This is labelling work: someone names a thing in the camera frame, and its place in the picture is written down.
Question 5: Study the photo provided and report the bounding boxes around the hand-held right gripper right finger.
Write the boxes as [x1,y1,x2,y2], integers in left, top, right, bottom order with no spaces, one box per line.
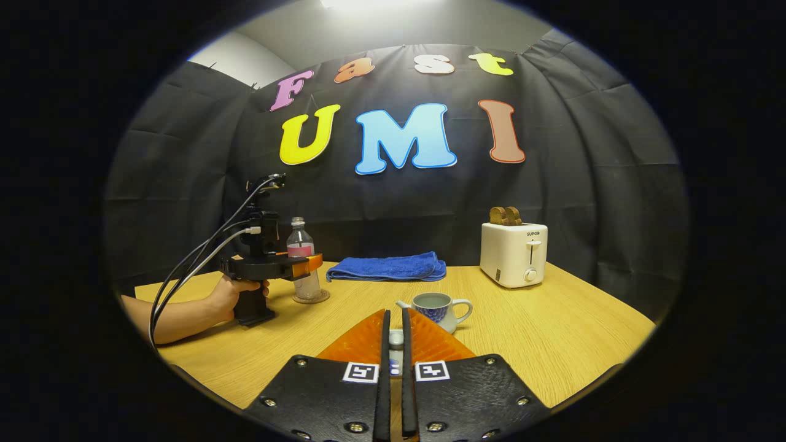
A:
[402,307,550,442]

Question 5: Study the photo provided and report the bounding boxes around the white toaster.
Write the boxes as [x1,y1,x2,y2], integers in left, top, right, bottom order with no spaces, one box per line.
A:
[480,222,548,289]

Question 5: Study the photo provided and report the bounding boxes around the white blue-patterned teacup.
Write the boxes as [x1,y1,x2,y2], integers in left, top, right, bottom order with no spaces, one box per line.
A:
[396,292,473,334]

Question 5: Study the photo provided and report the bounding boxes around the black cable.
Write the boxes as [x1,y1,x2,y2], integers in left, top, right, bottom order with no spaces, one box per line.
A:
[147,175,286,347]
[154,219,252,327]

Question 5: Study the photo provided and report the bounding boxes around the white cable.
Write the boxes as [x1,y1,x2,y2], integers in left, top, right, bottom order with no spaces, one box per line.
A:
[152,227,262,335]

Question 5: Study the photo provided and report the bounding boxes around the blue folded towel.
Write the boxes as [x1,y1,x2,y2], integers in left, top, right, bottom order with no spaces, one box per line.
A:
[326,252,447,282]

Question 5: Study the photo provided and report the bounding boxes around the black backdrop cloth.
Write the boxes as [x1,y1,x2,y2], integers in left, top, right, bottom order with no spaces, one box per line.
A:
[104,28,688,323]

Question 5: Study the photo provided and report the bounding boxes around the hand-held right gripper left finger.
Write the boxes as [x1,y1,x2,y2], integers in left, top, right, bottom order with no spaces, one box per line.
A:
[246,309,392,442]

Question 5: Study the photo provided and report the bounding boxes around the clear plastic water bottle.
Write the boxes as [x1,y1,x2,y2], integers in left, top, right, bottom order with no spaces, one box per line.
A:
[287,217,323,301]

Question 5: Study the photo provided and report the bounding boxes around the ceiling light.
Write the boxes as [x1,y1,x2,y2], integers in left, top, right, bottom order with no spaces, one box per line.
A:
[319,0,419,9]

